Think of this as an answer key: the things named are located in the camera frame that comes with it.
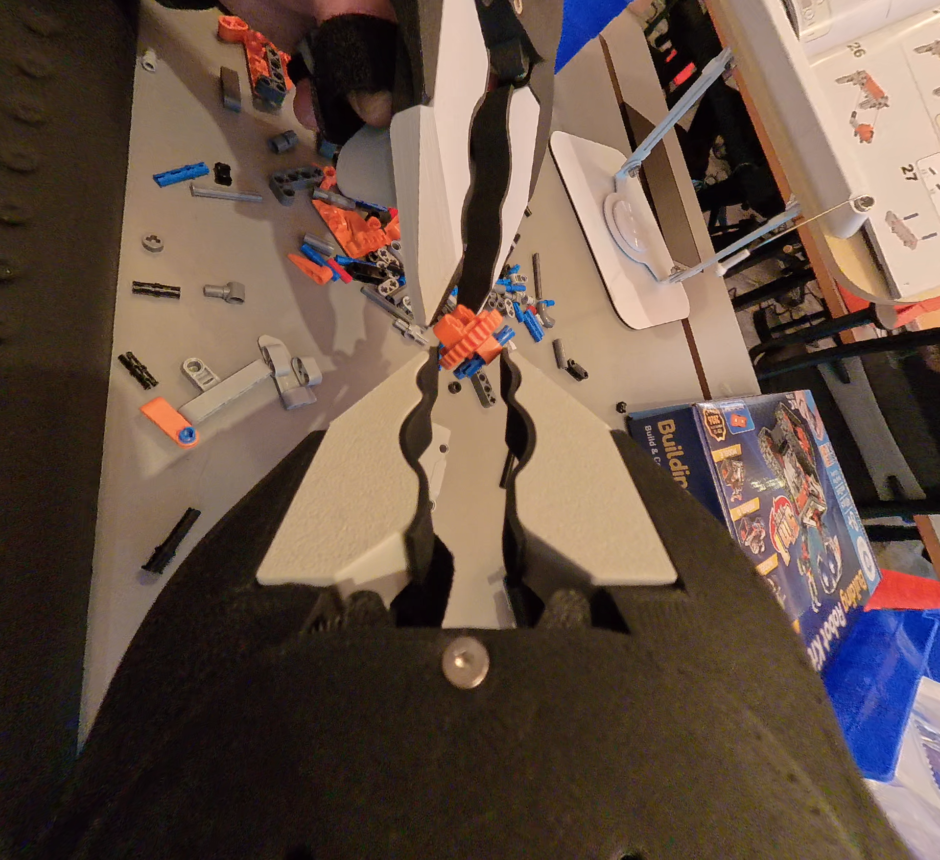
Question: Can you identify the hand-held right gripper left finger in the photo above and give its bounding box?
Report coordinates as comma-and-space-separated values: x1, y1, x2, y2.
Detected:
256, 349, 443, 611

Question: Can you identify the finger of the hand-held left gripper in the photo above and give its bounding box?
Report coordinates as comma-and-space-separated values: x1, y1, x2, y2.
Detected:
457, 86, 543, 311
389, 0, 492, 328

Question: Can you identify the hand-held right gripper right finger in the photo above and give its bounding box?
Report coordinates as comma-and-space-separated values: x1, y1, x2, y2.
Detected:
501, 349, 678, 615

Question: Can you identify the pile of small building parts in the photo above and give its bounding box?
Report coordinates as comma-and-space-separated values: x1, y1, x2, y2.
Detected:
153, 15, 559, 361

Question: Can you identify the orange toothed gear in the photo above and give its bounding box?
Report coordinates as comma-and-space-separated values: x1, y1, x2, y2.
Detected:
433, 305, 515, 372

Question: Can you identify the white book stand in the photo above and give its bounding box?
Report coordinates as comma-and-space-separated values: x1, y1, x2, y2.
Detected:
549, 0, 940, 331

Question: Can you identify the grey rectangular panel piece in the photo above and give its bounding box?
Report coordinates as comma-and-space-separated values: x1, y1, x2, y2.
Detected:
426, 423, 452, 508

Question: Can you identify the black long pin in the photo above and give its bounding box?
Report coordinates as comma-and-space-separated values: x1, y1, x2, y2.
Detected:
141, 507, 201, 576

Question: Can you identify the blue robot kit box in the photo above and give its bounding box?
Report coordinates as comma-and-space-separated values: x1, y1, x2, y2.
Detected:
626, 390, 882, 673

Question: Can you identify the orange connector block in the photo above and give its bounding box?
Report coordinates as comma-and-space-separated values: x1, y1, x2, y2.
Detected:
140, 397, 199, 450

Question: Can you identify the open instruction booklet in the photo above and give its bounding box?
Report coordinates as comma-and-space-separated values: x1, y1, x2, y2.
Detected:
734, 0, 940, 299

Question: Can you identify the dark table cable hatch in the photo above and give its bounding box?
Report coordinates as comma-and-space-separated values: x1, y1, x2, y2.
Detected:
602, 37, 713, 398

